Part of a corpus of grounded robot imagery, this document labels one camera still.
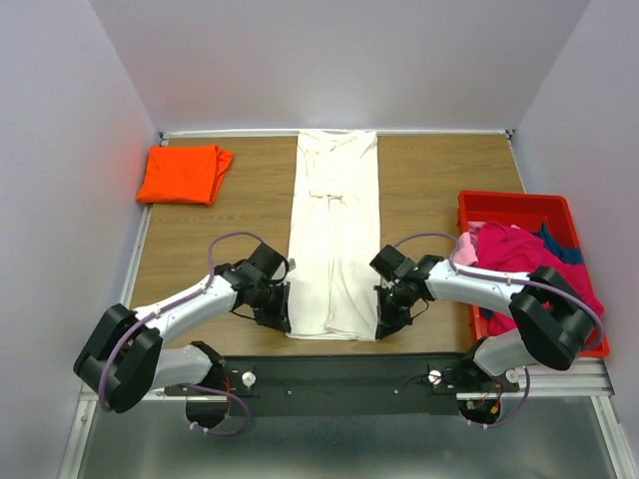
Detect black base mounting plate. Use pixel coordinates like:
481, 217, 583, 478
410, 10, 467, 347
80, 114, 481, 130
164, 352, 519, 426

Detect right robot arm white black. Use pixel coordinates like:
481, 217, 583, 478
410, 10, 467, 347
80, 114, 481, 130
370, 244, 603, 391

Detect white t-shirt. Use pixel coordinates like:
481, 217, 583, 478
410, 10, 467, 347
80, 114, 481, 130
288, 130, 380, 341

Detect light pink t-shirt in bin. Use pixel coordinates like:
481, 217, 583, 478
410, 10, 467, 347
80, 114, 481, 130
450, 232, 478, 266

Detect magenta t-shirt in bin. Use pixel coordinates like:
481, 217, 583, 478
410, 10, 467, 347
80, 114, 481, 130
470, 223, 605, 317

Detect folded orange t-shirt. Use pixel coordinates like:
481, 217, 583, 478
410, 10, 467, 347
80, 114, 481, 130
136, 145, 234, 207

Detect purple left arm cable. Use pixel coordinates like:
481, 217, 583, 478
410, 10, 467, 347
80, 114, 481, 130
97, 232, 291, 436

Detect navy blue t-shirt in bin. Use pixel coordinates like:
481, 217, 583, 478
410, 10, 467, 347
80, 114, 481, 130
481, 222, 585, 320

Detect aluminium extrusion rail frame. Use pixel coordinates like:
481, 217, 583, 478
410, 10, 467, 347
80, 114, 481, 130
73, 130, 621, 478

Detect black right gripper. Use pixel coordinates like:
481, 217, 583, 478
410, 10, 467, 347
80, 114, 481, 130
372, 281, 412, 339

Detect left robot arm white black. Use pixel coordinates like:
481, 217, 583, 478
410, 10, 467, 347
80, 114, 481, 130
73, 243, 295, 413

